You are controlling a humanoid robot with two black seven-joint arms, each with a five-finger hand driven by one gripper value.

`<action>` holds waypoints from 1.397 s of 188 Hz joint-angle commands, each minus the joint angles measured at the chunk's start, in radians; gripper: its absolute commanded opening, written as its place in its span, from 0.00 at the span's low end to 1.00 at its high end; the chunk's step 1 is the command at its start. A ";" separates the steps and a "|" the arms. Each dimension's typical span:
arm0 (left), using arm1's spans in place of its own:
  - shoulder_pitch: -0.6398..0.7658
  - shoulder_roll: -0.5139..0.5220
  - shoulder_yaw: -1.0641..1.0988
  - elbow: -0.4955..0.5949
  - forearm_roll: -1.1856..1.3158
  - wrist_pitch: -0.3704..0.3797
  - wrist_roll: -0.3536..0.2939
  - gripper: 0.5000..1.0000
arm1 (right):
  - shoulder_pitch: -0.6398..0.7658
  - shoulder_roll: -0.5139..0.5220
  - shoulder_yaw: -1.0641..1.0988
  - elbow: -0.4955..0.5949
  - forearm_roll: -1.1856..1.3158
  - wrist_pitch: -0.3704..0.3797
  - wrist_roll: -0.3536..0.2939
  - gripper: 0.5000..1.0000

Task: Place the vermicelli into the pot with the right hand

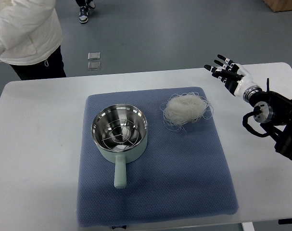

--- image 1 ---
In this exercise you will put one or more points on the blue white sneaker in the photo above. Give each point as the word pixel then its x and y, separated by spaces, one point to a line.
pixel 83 14

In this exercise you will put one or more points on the white vermicelli bundle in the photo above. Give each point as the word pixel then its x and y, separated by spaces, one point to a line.
pixel 182 109

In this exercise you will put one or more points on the upper metal floor plate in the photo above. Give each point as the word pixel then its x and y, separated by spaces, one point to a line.
pixel 94 55

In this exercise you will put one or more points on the blue quilted mat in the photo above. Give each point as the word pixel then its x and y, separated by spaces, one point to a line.
pixel 180 175

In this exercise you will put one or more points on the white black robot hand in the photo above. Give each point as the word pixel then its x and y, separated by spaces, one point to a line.
pixel 236 79

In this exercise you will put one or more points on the mint green steel pot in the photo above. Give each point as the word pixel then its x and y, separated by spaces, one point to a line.
pixel 120 157

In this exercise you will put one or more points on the person in white jacket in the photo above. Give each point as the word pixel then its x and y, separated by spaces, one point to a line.
pixel 30 38

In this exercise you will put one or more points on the wooden box corner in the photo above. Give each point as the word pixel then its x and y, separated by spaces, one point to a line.
pixel 279 5

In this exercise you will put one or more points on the wire steaming rack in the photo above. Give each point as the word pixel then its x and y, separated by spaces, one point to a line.
pixel 121 133

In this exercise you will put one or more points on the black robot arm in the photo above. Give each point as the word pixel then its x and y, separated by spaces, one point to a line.
pixel 274 114

